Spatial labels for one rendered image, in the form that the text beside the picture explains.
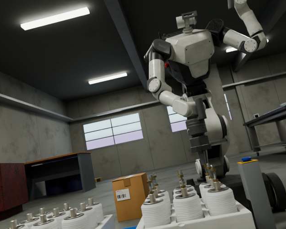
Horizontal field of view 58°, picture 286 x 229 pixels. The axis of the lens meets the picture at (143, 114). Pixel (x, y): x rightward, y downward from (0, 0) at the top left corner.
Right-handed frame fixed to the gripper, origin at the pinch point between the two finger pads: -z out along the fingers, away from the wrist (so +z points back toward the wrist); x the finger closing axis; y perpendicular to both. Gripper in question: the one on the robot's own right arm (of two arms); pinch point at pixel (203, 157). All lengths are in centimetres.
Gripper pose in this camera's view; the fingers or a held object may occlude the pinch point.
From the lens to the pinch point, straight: 121.2
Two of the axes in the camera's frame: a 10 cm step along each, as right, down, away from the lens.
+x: 6.9, -0.2, 7.2
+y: -6.9, 2.6, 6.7
